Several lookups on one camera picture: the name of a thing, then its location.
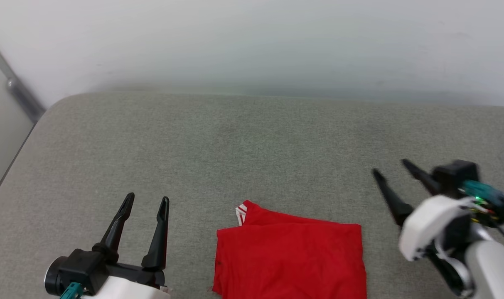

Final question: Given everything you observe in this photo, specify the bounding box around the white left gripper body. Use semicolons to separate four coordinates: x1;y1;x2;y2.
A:
44;257;171;299

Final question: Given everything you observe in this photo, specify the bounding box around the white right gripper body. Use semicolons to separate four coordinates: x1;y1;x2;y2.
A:
398;195;504;261

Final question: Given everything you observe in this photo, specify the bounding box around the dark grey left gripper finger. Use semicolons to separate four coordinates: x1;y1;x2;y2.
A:
92;192;135;263
142;196;170;270

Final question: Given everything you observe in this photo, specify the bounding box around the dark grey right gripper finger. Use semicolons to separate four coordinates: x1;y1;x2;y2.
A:
401;159;441;196
371;168;414;227

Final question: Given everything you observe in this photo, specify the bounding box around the red garment with white stripes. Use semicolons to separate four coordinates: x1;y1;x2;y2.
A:
212;200;367;299

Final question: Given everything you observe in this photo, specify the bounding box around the grey fabric sofa cushion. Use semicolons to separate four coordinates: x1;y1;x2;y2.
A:
0;92;504;299

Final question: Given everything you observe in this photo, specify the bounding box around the black right cable teal connector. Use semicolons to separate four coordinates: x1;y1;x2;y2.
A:
462;181;504;246

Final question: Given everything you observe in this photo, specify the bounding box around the grey metal rail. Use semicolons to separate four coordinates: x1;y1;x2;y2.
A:
0;33;47;123

